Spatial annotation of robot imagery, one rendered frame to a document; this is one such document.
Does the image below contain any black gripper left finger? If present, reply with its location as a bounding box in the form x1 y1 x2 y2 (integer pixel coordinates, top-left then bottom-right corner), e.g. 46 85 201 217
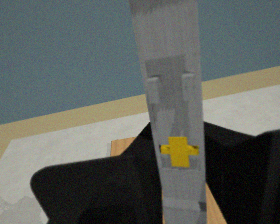
30 122 163 224

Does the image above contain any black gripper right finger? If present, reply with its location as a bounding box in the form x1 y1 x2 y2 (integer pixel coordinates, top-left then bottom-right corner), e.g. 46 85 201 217
204 121 280 224

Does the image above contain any wooden board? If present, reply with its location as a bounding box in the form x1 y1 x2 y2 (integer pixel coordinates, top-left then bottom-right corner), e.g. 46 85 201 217
110 137 227 224

